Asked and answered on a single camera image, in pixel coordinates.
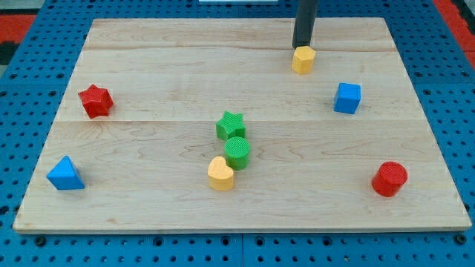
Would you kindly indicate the yellow hexagon block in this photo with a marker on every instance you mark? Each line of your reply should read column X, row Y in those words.
column 303, row 60

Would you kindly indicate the yellow heart block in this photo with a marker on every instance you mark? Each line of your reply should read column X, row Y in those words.
column 221, row 176

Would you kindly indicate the blue cube block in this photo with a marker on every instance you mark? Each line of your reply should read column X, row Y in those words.
column 347, row 98

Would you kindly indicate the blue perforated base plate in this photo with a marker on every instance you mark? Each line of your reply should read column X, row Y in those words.
column 40, row 43

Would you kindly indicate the red cylinder block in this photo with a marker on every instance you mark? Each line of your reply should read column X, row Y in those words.
column 389, row 178

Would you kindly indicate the light wooden board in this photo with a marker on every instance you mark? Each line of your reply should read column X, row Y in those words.
column 145, row 166

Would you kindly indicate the green star block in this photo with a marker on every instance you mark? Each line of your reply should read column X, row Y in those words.
column 230, row 125

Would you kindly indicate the blue triangle block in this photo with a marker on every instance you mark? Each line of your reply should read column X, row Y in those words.
column 65, row 176

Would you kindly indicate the green cylinder block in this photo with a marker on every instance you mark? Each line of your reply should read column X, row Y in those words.
column 237, row 151

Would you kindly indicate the red star block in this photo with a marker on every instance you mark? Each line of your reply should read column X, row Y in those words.
column 96, row 101

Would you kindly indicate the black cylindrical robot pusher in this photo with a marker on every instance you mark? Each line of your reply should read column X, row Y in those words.
column 304, row 22

